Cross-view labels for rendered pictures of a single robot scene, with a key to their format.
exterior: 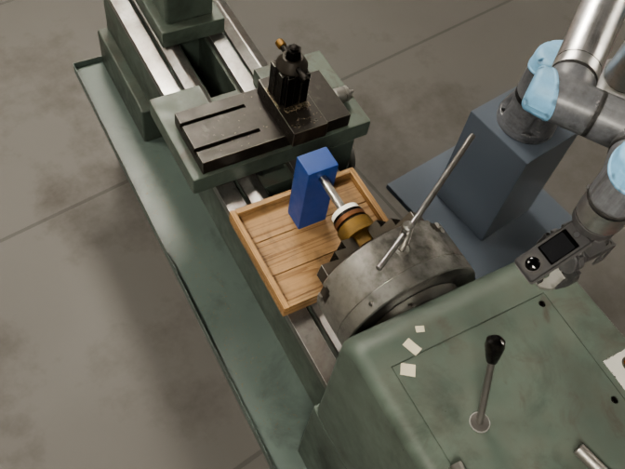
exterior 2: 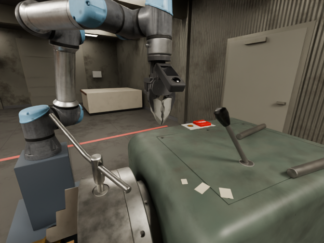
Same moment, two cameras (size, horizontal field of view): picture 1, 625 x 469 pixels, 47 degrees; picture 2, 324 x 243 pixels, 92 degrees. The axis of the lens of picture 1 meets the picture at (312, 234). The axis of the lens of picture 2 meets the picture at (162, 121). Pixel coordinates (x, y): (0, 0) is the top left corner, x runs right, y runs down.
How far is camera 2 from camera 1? 1.09 m
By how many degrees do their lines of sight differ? 68
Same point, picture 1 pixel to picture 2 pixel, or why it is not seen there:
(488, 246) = not seen: hidden behind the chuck
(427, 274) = (131, 177)
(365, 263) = (99, 227)
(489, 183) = (59, 185)
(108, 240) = not seen: outside the picture
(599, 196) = (163, 26)
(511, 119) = (39, 151)
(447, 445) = (276, 178)
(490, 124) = (32, 163)
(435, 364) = (212, 176)
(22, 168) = not seen: outside the picture
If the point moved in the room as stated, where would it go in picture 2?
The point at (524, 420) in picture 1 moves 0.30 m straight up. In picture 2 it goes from (233, 149) to (248, 42)
